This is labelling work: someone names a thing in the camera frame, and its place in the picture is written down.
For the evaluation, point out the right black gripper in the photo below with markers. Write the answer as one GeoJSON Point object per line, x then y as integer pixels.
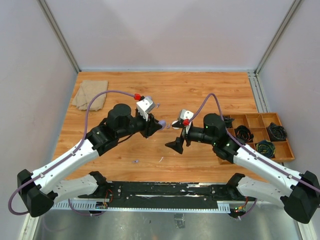
{"type": "Point", "coordinates": [177, 144]}

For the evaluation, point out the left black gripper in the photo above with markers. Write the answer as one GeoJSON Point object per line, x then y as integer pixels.
{"type": "Point", "coordinates": [151, 126]}

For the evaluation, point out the white earbud case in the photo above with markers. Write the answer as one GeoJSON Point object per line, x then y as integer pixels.
{"type": "Point", "coordinates": [173, 125]}

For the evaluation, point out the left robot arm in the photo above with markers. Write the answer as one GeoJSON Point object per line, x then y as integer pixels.
{"type": "Point", "coordinates": [46, 186]}

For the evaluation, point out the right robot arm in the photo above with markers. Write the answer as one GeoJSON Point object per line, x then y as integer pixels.
{"type": "Point", "coordinates": [297, 193]}

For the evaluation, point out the wooden compartment tray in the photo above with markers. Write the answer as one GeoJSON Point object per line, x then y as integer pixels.
{"type": "Point", "coordinates": [264, 132]}

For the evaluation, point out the beige folded cloth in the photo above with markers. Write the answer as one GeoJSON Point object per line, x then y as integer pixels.
{"type": "Point", "coordinates": [88, 89]}

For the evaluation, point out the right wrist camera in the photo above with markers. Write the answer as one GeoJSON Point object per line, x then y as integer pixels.
{"type": "Point", "coordinates": [185, 114]}

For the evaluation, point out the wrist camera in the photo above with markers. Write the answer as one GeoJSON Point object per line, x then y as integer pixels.
{"type": "Point", "coordinates": [185, 114]}
{"type": "Point", "coordinates": [144, 107]}

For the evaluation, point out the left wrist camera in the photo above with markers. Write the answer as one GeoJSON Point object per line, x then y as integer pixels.
{"type": "Point", "coordinates": [144, 107]}

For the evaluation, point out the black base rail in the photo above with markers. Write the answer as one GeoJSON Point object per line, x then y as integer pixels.
{"type": "Point", "coordinates": [164, 194]}

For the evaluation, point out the white cable duct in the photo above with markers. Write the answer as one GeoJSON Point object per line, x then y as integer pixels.
{"type": "Point", "coordinates": [98, 206]}

